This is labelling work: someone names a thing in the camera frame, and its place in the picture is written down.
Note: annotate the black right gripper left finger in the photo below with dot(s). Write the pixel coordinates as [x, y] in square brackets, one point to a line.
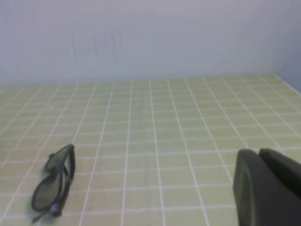
[254, 200]

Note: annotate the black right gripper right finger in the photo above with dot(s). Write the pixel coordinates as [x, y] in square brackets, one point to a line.
[282, 168]

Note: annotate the black frame glasses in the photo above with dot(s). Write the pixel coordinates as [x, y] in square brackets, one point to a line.
[47, 195]

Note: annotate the green white-grid tablecloth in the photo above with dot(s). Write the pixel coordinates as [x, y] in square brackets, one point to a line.
[164, 141]

